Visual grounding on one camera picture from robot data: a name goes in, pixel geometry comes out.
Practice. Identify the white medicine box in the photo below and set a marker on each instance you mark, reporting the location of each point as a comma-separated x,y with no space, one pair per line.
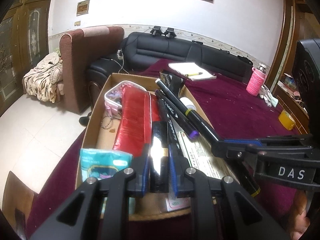
199,157

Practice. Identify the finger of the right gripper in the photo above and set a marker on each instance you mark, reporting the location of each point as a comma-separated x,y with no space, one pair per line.
225,149

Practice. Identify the white round jar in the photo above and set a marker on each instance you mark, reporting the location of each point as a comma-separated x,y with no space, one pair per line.
188,103

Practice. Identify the teal tissue pack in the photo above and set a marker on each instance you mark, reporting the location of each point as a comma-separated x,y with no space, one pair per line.
102,164

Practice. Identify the purple capped black marker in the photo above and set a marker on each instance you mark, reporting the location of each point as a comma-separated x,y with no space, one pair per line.
179,117

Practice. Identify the wooden chair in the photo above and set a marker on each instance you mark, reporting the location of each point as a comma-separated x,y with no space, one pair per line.
17,204

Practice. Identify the yellow tape roll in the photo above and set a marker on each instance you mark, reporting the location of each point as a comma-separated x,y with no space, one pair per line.
286,120

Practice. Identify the pink knitted sleeve bottle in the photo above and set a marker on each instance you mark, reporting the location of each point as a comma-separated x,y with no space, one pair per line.
257,79

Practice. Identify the cardboard box tray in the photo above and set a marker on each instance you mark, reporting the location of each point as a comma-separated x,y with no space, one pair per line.
101,133

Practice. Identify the black leather sofa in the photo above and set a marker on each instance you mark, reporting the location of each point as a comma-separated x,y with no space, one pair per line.
139,51

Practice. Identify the yellow capped black marker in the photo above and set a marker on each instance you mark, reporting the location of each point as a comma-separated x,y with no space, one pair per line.
183,104

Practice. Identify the white gloves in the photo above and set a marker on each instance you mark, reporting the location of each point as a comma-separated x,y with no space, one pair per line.
267,96

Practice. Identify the patterned blanket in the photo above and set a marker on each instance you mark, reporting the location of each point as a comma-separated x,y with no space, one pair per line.
42,80

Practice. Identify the black clamps on sofa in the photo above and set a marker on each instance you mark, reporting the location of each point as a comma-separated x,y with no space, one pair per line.
169,32

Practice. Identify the brown fabric armchair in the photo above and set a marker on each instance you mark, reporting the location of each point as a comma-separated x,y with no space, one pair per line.
79,48

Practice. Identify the red shiny pouch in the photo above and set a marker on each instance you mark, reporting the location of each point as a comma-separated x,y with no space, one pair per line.
139,111

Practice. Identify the dark red table cloth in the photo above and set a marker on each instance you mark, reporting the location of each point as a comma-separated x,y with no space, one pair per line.
234,114

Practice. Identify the wooden shelf with clutter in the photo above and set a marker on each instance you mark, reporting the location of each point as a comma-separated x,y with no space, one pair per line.
298,23

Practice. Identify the black slippers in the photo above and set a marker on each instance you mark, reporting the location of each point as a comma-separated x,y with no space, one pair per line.
84,120

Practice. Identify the person's right hand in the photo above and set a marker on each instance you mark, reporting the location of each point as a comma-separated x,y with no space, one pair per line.
298,221

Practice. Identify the pink clear pencil case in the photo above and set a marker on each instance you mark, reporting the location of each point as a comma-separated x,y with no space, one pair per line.
113,98

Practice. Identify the yellow pen on notebook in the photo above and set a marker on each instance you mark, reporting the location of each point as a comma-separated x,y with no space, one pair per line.
193,74

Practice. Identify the white notebook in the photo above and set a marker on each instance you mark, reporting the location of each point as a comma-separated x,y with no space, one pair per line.
189,68

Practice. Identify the small wall plaque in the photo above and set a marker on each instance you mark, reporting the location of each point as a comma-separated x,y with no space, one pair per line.
82,7

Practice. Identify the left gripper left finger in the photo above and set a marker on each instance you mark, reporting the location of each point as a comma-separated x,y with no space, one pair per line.
141,166

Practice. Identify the black packet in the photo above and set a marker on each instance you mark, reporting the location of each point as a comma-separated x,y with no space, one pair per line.
173,81

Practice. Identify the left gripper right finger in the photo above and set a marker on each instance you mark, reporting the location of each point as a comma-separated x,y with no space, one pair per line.
178,164

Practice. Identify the large black marker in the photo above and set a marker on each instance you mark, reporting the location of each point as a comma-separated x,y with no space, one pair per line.
159,155

